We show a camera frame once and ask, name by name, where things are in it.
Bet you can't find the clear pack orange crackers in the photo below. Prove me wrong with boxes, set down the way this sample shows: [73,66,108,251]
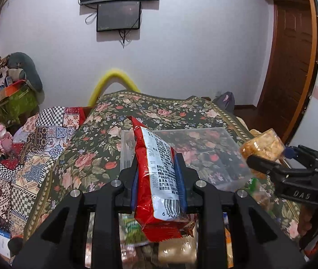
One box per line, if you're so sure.
[239,128,286,180]

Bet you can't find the red white snack packet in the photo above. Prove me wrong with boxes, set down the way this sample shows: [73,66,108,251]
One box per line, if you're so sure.
[129,116,196,242]

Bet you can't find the clear plastic storage bin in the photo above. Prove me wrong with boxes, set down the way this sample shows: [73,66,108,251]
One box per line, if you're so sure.
[119,127,253,193]

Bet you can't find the grey backpack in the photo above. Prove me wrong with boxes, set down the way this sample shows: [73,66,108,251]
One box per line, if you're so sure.
[213,92,235,113]

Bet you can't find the beige wafer pack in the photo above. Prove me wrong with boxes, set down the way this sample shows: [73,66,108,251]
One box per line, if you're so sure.
[158,236,197,264]

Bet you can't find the patchwork quilt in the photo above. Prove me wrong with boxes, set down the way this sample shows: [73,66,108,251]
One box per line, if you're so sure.
[0,106,86,237]

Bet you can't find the brown wooden door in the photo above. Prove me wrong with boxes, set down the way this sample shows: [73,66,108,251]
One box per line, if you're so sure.
[256,0,318,143]

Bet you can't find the floral green bedspread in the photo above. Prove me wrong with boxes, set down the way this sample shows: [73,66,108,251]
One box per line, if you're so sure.
[23,90,303,243]

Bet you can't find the pink plush toy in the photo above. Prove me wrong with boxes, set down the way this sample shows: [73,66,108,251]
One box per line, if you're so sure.
[0,123,13,155]

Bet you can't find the green storage box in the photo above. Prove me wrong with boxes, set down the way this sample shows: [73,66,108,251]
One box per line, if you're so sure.
[0,85,38,127]

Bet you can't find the yellow curved headboard tube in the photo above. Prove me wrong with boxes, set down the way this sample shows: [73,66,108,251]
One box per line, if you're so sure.
[88,69,140,107]

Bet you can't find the grey plush pillow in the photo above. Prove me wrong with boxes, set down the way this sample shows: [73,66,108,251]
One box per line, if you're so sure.
[7,52,43,93]

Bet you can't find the small black wall monitor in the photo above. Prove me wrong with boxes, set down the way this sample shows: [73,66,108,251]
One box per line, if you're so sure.
[96,1,141,32]

